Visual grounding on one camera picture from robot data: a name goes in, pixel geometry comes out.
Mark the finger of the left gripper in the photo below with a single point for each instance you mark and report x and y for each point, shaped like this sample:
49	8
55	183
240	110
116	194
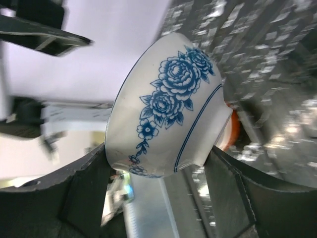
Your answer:
39	37

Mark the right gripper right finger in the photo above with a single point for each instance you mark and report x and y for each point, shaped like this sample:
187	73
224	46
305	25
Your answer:
248	203

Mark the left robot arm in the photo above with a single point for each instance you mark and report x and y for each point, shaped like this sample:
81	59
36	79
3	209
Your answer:
21	116

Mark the green patterned bowl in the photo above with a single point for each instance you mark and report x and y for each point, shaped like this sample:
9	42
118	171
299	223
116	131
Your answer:
230	133

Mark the black marble pattern mat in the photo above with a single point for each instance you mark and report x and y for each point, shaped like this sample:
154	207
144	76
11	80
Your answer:
266	51

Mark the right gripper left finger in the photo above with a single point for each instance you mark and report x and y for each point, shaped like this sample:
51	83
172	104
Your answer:
67	203

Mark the blue floral white bowl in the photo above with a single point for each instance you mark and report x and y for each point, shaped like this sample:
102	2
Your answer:
169	112

